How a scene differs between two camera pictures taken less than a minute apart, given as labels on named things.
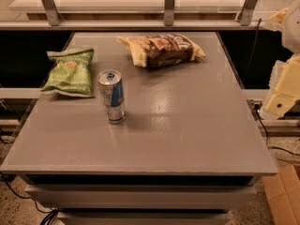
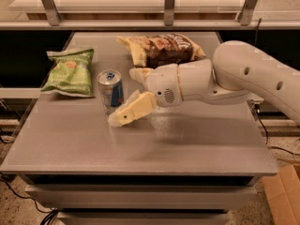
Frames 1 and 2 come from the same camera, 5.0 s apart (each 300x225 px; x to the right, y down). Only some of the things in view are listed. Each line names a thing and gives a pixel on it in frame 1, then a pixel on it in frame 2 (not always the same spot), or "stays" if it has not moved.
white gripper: x=292 y=28 to x=163 y=82
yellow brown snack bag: x=161 y=50 stays
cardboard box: x=282 y=195 stays
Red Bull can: x=111 y=85 stays
